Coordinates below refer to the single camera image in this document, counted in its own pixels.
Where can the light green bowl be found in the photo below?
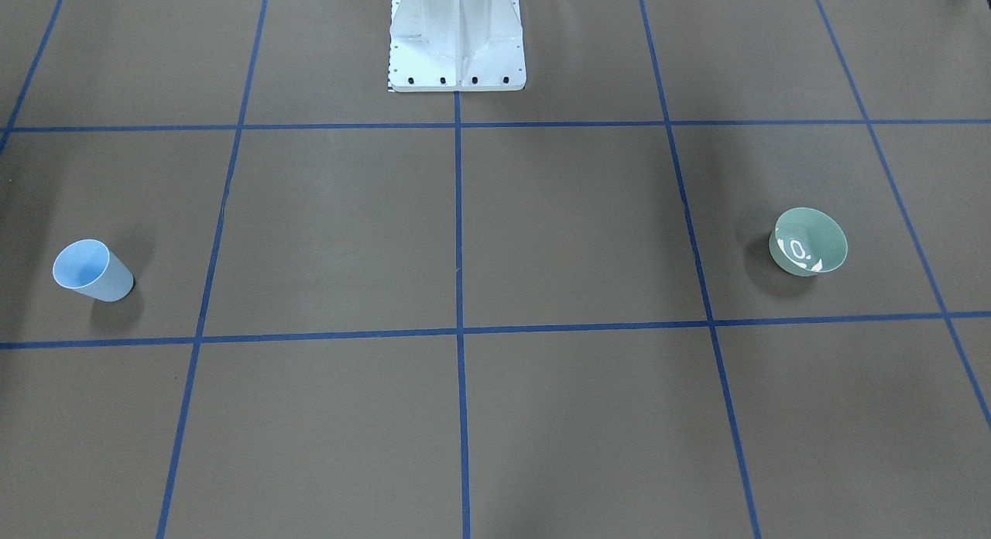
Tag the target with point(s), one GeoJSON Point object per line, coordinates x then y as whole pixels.
{"type": "Point", "coordinates": [806, 242]}

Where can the light blue plastic cup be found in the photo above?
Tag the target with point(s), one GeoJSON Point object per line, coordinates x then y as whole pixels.
{"type": "Point", "coordinates": [90, 268]}

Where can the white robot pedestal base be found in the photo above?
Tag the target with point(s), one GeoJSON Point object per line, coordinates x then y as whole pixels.
{"type": "Point", "coordinates": [456, 46]}

